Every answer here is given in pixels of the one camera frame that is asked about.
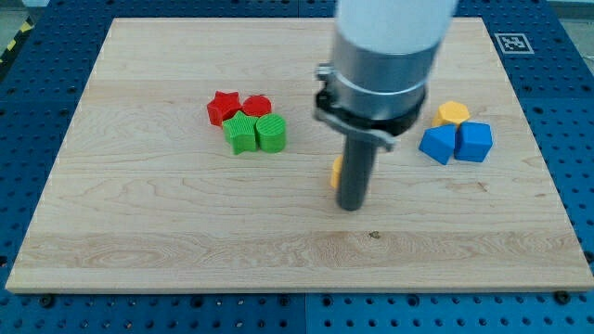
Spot black clamp mount with bracket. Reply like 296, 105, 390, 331
314, 63, 426, 151

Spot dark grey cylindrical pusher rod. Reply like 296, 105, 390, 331
336, 136, 377, 211

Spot yellow heart block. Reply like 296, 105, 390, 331
329, 155, 343, 188

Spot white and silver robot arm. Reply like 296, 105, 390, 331
314, 0, 458, 211

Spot blue triangle block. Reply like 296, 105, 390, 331
419, 124, 457, 165

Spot yellow hexagon block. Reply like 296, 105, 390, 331
432, 101, 471, 127

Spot blue cube block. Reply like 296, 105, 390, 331
454, 122, 493, 162

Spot green cylinder block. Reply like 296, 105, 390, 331
255, 113, 286, 153

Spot red cylinder block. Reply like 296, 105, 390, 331
241, 95, 272, 117

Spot green star block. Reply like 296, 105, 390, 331
223, 111, 258, 155

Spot red star block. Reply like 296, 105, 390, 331
207, 91, 242, 127

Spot white fiducial marker tag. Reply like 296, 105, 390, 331
495, 32, 534, 55

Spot wooden board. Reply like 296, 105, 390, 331
6, 18, 593, 294

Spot black bolt right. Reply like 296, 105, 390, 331
553, 290, 571, 305

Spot black bolt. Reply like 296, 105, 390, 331
553, 290, 571, 305
38, 294, 55, 308

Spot black bolt left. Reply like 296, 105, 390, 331
38, 294, 55, 308

